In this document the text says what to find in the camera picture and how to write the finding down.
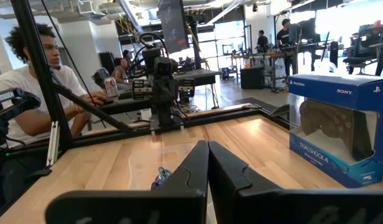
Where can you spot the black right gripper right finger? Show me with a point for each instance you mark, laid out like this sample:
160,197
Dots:
256,205

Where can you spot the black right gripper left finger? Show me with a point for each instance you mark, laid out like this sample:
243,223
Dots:
166,205

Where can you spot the clear plastic bag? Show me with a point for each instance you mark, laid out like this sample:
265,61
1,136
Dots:
141,165

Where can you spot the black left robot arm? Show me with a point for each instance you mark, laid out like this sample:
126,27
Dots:
165,113

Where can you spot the dark office desk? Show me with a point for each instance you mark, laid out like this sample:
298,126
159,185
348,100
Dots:
197,76

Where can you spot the person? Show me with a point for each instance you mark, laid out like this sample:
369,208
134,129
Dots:
127,54
284,39
262,40
23,84
120,73

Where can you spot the dark backpack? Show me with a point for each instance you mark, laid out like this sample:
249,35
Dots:
100,79

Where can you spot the black hanging monitor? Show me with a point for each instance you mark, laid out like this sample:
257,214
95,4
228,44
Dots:
173,25

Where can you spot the black table clamp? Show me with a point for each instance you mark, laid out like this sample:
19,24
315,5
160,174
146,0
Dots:
280,111
39,173

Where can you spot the dark game controller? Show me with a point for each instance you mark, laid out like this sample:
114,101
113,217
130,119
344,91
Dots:
331,124

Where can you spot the white light bar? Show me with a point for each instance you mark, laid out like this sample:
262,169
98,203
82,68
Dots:
53,143

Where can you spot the blue DualShock 4 box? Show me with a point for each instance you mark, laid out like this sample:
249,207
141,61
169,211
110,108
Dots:
334,87

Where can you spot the black office chair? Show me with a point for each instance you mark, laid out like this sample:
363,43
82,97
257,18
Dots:
364,49

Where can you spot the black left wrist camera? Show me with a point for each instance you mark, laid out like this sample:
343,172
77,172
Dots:
163,67

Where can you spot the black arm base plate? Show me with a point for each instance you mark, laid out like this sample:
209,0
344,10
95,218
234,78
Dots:
180,127

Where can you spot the black aluminium table frame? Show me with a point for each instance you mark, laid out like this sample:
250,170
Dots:
216,118

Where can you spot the black camera gantry frame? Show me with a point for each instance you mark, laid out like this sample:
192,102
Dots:
39,62

